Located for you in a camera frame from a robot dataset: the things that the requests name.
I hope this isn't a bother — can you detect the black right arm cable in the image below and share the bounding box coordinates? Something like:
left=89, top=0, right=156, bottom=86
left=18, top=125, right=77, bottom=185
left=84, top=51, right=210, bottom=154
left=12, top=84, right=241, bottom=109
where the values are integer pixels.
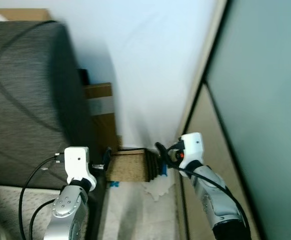
left=168, top=145, right=251, bottom=233

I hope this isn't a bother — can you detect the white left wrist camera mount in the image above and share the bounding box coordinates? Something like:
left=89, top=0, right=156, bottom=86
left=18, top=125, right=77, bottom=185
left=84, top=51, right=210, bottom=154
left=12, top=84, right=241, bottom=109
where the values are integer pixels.
left=63, top=146, right=98, bottom=189

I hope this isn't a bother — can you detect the particle board block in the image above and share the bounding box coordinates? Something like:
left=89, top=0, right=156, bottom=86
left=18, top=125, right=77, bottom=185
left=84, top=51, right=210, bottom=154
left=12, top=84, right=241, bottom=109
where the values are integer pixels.
left=105, top=148, right=155, bottom=183

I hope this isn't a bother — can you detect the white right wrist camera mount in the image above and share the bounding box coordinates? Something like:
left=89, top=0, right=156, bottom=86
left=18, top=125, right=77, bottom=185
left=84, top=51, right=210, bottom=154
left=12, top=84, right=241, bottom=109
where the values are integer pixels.
left=178, top=132, right=206, bottom=169

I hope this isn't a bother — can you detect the light brown wooden shelf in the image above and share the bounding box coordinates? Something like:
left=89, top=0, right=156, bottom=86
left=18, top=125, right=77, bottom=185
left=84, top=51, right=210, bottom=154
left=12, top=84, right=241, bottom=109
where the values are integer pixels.
left=0, top=8, right=51, bottom=22

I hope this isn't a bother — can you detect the beige door frame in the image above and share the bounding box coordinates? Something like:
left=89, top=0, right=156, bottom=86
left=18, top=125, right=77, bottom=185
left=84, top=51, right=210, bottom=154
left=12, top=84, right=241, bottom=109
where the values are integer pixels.
left=177, top=0, right=264, bottom=240

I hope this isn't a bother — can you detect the frosted glass door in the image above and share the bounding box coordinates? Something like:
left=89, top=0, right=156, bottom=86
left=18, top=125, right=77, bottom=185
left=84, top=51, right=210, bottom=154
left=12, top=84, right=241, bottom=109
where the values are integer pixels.
left=204, top=0, right=291, bottom=240

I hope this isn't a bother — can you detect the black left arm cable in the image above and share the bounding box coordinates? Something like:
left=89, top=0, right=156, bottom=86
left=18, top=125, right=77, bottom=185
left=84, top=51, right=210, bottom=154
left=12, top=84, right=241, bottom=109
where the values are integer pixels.
left=17, top=154, right=66, bottom=240

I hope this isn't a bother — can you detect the brown cardboard box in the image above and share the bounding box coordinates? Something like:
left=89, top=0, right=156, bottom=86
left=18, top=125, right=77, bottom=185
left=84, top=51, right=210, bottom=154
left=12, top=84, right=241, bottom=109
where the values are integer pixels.
left=82, top=82, right=120, bottom=152

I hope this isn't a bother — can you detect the dark grey fabric cushion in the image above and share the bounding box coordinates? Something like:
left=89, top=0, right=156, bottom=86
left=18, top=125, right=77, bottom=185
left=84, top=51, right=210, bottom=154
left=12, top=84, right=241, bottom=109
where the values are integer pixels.
left=0, top=20, right=106, bottom=191

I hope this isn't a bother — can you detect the white crumpled tissue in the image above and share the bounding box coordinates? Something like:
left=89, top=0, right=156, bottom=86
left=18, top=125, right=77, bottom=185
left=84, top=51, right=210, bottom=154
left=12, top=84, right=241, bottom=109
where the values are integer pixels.
left=142, top=176, right=177, bottom=202

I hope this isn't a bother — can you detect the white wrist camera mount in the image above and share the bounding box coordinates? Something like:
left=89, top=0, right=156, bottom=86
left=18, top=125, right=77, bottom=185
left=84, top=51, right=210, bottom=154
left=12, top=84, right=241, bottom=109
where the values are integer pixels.
left=63, top=146, right=98, bottom=189
left=178, top=132, right=206, bottom=169

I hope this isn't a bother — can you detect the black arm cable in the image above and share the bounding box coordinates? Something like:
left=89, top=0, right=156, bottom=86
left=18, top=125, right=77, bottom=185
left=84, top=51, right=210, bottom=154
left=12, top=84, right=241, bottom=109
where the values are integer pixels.
left=17, top=154, right=66, bottom=240
left=168, top=145, right=251, bottom=233

